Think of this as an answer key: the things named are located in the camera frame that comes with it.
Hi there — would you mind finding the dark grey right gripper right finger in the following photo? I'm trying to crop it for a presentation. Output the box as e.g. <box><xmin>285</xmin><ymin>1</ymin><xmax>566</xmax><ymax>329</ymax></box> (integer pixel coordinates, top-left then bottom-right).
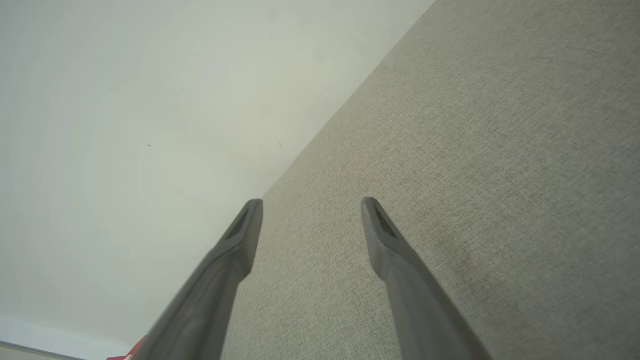
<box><xmin>360</xmin><ymin>196</ymin><xmax>494</xmax><ymax>360</ymax></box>

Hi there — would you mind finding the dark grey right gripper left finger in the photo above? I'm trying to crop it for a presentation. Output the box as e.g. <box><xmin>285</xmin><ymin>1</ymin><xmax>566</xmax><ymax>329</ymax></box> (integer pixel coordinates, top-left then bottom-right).
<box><xmin>131</xmin><ymin>198</ymin><xmax>264</xmax><ymax>360</ymax></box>

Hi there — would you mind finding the red and white striped jersey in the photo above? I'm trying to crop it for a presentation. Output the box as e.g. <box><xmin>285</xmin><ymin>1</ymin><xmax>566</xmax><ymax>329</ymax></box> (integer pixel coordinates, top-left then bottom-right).
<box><xmin>106</xmin><ymin>336</ymin><xmax>146</xmax><ymax>360</ymax></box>

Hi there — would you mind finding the grey fabric sofa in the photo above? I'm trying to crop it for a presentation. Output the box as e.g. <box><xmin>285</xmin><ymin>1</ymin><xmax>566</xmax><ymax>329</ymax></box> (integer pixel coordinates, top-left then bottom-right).
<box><xmin>220</xmin><ymin>0</ymin><xmax>640</xmax><ymax>360</ymax></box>

